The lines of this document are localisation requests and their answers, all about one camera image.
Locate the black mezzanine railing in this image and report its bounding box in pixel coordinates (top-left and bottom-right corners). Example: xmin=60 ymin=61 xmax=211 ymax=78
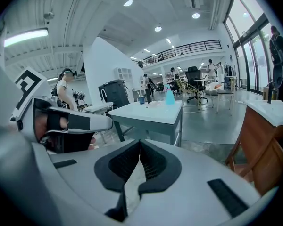
xmin=141 ymin=39 xmax=222 ymax=67

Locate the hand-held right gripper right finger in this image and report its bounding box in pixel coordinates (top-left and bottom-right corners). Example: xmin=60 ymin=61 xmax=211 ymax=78
xmin=126 ymin=139 xmax=262 ymax=226

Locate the black office chair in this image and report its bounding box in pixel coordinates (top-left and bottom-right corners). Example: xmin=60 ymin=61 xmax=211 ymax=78
xmin=185 ymin=66 xmax=209 ymax=104

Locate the teal spray bottle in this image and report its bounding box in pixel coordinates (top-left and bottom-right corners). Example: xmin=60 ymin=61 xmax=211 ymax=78
xmin=164 ymin=83 xmax=176 ymax=106

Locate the white round table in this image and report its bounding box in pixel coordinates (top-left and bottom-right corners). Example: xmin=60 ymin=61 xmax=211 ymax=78
xmin=192 ymin=78 xmax=215 ymax=108

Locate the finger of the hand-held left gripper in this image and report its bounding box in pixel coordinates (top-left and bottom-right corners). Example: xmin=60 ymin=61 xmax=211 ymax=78
xmin=49 ymin=106 xmax=114 ymax=134

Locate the large black machine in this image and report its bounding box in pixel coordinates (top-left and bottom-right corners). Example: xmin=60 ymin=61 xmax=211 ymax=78
xmin=98 ymin=79 xmax=131 ymax=110

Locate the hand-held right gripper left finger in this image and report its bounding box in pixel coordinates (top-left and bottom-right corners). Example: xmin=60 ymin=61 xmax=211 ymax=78
xmin=32 ymin=139 xmax=142 ymax=226

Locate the white floor cushion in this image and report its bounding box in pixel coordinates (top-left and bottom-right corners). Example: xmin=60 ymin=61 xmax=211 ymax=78
xmin=204 ymin=81 xmax=224 ymax=96

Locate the person's left hand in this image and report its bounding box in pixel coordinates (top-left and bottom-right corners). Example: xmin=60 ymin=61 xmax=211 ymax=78
xmin=34 ymin=109 xmax=69 ymax=141

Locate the long ceiling tube light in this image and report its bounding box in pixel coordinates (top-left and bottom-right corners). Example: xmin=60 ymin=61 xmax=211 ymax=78
xmin=4 ymin=27 xmax=49 ymax=48

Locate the yellow wire chair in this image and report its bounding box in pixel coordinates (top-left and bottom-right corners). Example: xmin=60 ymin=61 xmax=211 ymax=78
xmin=175 ymin=78 xmax=205 ymax=110

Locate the white wall shelf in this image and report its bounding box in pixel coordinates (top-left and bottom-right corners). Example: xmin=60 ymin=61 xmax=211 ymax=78
xmin=113 ymin=66 xmax=133 ymax=82

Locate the glass window wall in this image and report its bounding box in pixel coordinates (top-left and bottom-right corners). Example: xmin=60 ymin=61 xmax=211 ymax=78
xmin=224 ymin=0 xmax=274 ymax=94

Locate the white sink on wooden vanity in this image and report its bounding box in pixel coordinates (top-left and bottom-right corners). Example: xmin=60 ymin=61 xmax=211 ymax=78
xmin=244 ymin=99 xmax=283 ymax=127

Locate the brown wooden vanity cabinet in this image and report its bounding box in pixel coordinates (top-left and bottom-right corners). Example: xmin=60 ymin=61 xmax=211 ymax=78
xmin=225 ymin=106 xmax=283 ymax=196

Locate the short black faucet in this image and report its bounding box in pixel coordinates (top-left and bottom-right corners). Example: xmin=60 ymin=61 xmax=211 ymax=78
xmin=266 ymin=80 xmax=274 ymax=104

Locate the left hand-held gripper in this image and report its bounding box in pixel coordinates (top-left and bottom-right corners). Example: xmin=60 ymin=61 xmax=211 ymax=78
xmin=10 ymin=66 xmax=96 ymax=154

